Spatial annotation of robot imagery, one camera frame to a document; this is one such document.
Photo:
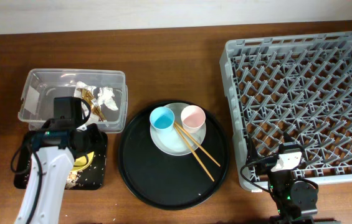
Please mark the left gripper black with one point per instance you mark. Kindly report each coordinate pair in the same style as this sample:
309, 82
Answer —
98, 139

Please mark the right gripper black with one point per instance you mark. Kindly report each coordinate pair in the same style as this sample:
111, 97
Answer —
265, 165

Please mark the yellow bowl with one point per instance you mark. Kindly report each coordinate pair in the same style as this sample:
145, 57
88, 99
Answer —
83, 162

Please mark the gold brown snack wrapper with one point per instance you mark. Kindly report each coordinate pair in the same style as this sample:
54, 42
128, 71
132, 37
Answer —
96, 112

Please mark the food scraps and rice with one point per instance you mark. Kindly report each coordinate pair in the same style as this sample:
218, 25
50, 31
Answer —
71, 180

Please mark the white paper napkin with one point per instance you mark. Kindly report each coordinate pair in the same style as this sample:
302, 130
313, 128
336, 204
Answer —
105, 97

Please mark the light blue plastic cup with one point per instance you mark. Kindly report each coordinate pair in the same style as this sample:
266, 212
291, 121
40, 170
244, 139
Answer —
162, 119

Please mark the pink plastic cup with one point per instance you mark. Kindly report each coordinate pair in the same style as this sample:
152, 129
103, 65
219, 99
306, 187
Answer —
193, 117

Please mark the wooden chopstick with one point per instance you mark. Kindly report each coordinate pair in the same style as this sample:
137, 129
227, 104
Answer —
196, 143
194, 154

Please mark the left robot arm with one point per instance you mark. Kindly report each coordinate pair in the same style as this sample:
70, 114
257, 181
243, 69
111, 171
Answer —
53, 150

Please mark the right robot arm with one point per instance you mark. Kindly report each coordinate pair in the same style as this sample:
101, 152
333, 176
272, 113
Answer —
295, 198

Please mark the clear plastic waste bin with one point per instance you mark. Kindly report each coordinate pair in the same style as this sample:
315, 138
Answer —
43, 85

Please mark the grey plastic dishwasher rack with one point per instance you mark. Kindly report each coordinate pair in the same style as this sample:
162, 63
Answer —
301, 84

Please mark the black rectangular tray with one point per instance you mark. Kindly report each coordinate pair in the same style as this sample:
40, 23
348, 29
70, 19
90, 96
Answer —
90, 178

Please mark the grey round plate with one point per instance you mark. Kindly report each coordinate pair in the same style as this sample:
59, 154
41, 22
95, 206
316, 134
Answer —
171, 142

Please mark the round black serving tray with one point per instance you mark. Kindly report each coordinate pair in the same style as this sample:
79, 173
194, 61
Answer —
171, 182

